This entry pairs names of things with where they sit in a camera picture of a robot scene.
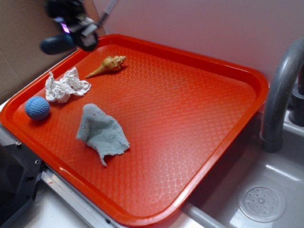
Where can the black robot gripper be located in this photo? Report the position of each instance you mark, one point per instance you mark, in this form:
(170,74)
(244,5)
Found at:
(72,14)

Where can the dark blue plastic pickle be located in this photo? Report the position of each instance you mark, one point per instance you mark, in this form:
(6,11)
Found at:
(57,44)

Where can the tan spiral seashell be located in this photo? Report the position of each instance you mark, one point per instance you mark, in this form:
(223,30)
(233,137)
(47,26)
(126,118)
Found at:
(109,64)

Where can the crumpled white paper towel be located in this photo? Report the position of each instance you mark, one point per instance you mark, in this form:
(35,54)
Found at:
(70,84)

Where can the brown cardboard panel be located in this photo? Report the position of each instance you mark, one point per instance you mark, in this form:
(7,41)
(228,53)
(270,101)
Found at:
(23,25)

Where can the blue dimpled ball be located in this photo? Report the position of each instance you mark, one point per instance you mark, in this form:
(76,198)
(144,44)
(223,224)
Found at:
(37,108)

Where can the light blue knitted cloth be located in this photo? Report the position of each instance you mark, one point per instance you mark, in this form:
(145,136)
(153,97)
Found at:
(102,133)

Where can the red plastic tray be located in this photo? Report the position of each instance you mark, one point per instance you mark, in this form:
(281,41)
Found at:
(178,110)

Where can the grey toy faucet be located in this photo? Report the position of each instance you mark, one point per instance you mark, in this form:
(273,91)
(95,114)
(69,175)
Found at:
(278,99)

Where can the dark faucet knob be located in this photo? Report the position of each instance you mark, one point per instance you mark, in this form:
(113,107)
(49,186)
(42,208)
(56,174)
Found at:
(296,115)

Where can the grey toy sink basin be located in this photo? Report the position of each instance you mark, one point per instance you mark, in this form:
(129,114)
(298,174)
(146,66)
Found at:
(214,204)

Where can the round sink drain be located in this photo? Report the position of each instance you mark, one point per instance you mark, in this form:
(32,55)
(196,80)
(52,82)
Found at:
(261,202)

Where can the black metal bracket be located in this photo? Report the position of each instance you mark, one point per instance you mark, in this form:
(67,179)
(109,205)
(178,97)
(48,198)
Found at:
(20,171)

